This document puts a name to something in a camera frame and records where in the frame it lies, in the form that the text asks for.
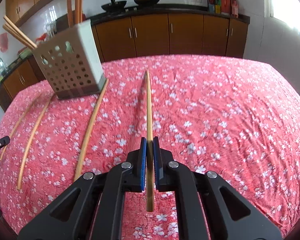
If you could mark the bamboo chopstick group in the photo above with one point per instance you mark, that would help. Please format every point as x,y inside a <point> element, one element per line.
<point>18,123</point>
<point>149,158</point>
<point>27,149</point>
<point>11,24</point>
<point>88,132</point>
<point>18,36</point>

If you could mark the red plastic bag on wall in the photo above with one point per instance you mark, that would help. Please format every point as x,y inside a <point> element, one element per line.
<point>3,42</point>

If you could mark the red floral tablecloth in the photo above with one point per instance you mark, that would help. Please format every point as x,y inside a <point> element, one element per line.
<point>239,118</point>

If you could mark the red items on counter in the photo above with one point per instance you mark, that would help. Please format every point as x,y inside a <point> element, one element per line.
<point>224,7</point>

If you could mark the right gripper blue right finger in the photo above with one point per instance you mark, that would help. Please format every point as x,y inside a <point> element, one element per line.
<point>158,164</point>

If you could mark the perforated beige utensil holder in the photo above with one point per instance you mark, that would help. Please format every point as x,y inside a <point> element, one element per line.
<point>70,62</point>

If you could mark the brown lower kitchen cabinets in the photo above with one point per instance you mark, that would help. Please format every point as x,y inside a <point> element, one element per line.
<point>147,32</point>

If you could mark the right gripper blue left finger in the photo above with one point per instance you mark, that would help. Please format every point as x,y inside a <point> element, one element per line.
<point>141,165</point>

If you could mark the black wok left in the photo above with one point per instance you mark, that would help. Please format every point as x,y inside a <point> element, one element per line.
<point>114,6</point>

